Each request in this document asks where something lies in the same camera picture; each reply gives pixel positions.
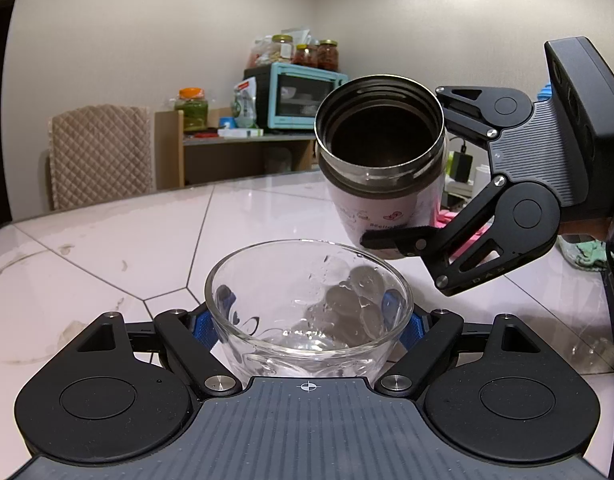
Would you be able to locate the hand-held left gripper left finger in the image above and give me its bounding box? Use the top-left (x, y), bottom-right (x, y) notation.
top-left (76, 285), bottom-right (243, 398)

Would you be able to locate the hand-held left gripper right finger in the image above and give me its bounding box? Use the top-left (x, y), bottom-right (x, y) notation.
top-left (374, 292), bottom-right (544, 398)

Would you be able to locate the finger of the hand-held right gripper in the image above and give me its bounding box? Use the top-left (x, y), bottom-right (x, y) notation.
top-left (435, 84), bottom-right (498, 142)
top-left (359, 174), bottom-right (560, 297)

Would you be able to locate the pink printed thermos bottle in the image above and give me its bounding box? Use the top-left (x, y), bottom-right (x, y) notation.
top-left (314, 74), bottom-right (447, 261)

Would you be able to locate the clear dimpled glass cup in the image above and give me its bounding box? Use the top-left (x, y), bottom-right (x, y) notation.
top-left (204, 239), bottom-right (415, 379)

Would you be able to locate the pink bottle cap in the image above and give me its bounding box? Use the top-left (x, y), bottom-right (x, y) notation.
top-left (436, 210), bottom-right (494, 260)

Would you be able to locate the black charger plug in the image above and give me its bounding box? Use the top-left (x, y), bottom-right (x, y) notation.
top-left (453, 144), bottom-right (476, 184)

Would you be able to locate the red preserve jar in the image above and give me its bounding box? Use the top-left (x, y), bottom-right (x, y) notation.
top-left (317, 39), bottom-right (340, 72)
top-left (293, 43), bottom-right (319, 67)

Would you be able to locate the wooden shelf unit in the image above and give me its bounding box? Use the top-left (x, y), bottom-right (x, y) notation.
top-left (154, 108), bottom-right (319, 189)

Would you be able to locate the teal toaster oven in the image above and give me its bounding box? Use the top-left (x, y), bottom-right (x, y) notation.
top-left (243, 62), bottom-right (349, 131)

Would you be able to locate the pale jar with yellow lid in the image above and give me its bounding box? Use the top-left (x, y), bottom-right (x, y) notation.
top-left (271, 34), bottom-right (294, 65)

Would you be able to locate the chair with beige quilted cover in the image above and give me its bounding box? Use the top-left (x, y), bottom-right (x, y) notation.
top-left (46, 104), bottom-right (156, 212)

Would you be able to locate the clear snack bag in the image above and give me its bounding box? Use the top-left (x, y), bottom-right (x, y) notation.
top-left (246, 36), bottom-right (274, 68)

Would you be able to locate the green jar with orange lid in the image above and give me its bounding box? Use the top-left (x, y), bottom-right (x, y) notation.
top-left (174, 87), bottom-right (209, 134)

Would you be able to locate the white and green snack packet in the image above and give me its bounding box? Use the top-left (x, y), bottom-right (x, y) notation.
top-left (230, 78), bottom-right (258, 129)

